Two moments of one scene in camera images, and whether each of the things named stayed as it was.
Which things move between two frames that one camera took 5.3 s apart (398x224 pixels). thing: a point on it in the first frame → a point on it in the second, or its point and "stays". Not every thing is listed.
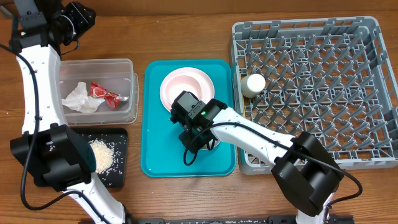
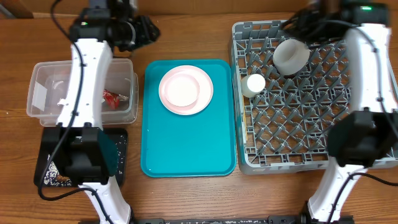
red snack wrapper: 112,99 stays
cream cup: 252,84 stays
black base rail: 235,219 stays
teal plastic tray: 161,150 stays
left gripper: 76,10 → 147,25
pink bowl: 178,84 stays
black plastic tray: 118,139 stays
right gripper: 193,146 → 311,40
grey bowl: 219,137 → 290,56
